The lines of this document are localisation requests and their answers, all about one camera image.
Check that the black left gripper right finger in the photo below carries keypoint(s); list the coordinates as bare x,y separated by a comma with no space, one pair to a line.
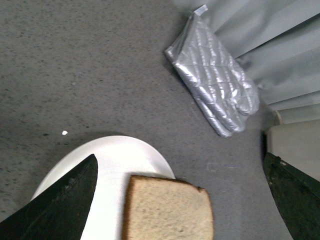
296,195

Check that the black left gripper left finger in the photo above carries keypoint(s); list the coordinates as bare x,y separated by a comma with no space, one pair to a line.
58,213

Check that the slice of bread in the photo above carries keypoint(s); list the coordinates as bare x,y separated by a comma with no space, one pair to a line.
158,208

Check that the cream toaster with chrome top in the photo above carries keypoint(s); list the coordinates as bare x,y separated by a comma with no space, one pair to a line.
297,143

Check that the white round plate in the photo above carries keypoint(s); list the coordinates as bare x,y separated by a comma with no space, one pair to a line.
118,158

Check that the upper silver quilted oven mitt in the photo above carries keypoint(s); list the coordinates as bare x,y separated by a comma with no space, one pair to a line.
249,97

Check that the silver quilted oven mitt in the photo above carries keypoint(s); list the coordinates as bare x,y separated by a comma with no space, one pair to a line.
202,63
249,97

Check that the lower silver quilted oven mitt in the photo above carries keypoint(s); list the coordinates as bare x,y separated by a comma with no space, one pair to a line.
202,63

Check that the grey curtain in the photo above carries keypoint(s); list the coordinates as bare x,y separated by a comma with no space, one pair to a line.
277,43

